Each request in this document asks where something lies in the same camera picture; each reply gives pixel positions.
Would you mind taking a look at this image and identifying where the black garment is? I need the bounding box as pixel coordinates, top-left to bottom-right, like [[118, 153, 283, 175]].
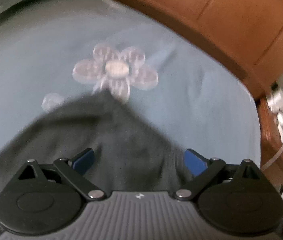
[[0, 90, 195, 240]]

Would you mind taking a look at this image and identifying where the blue floral bed sheet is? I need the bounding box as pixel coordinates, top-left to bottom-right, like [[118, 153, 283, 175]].
[[0, 0, 261, 164]]

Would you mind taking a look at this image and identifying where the wooden headboard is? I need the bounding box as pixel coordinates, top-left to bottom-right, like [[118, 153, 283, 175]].
[[85, 0, 283, 98]]

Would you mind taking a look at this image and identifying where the wooden nightstand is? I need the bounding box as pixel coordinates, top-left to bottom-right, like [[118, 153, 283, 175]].
[[257, 97, 283, 187]]

